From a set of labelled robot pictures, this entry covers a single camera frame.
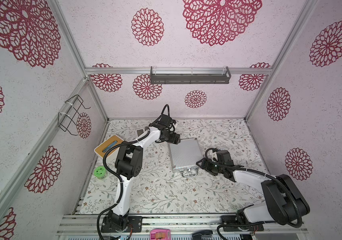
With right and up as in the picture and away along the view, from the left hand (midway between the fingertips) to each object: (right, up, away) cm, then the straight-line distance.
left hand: (175, 140), depth 98 cm
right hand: (+14, -14, -8) cm, 21 cm away
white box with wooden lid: (-47, -6, -3) cm, 48 cm away
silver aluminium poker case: (+7, -11, -2) cm, 13 cm away
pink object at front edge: (-8, -41, -30) cm, 52 cm away
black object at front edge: (+13, -42, -28) cm, 53 cm away
